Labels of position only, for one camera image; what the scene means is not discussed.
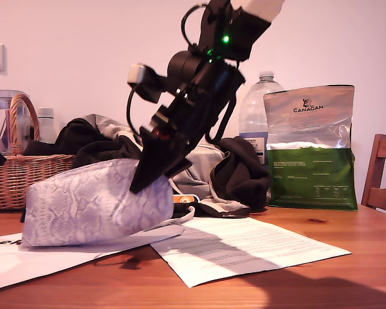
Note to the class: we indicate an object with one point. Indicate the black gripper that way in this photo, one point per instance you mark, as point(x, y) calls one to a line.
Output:
point(183, 119)

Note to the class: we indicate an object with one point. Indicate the lilac snakeskin zip pouch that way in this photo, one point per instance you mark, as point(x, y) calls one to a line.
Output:
point(83, 206)

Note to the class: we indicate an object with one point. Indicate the green silver Canagan bag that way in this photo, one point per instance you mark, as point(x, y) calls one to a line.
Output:
point(308, 180)

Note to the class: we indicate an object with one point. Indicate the orange LeRobot sticker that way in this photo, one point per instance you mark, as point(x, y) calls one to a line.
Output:
point(185, 199)

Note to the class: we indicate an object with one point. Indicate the white metal bottle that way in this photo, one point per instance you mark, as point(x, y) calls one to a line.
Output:
point(46, 125)

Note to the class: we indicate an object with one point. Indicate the dark brown grey-lined jacket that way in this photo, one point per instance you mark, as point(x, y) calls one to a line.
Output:
point(238, 174)

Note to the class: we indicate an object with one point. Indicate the large clear water bottle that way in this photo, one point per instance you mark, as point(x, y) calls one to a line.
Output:
point(254, 109)

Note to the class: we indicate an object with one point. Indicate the white LeRobot logo sheet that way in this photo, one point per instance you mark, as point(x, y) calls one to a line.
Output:
point(35, 264)

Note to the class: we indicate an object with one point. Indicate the white printed paper sheet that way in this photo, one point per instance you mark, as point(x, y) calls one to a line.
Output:
point(260, 248)

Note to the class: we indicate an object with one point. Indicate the brown wooden chair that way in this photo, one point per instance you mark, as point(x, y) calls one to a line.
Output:
point(378, 193)

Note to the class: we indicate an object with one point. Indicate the arm grey camera box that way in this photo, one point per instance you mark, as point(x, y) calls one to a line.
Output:
point(136, 74)

